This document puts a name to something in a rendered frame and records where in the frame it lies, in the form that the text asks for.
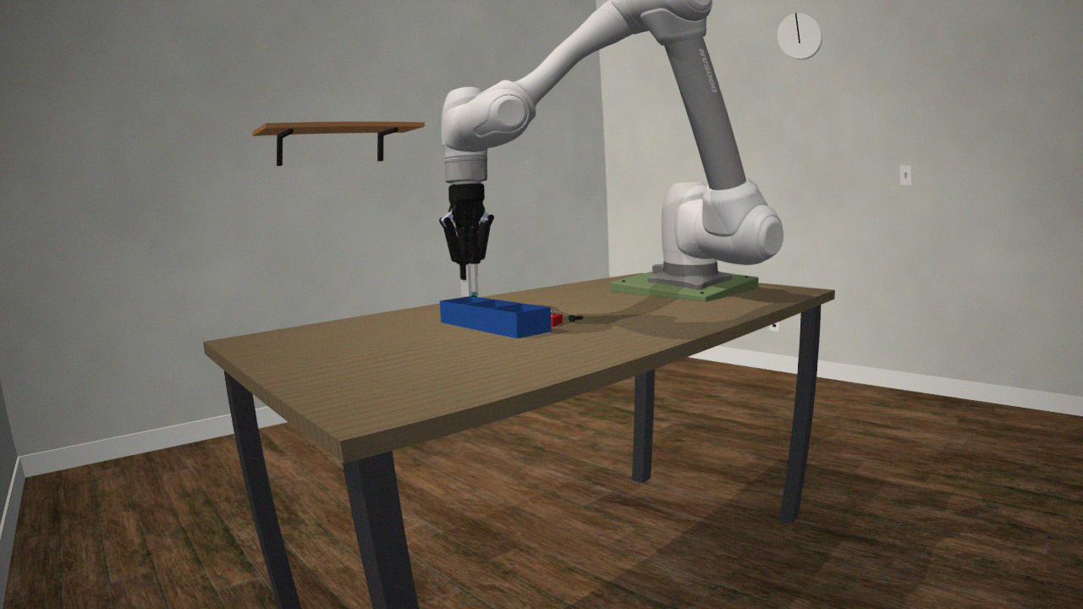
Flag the blue three-compartment bin rack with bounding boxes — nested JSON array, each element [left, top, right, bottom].
[[440, 297, 552, 338]]

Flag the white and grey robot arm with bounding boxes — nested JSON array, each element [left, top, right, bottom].
[[441, 0, 783, 289]]

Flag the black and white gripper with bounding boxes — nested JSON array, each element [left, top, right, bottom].
[[439, 184, 494, 297]]

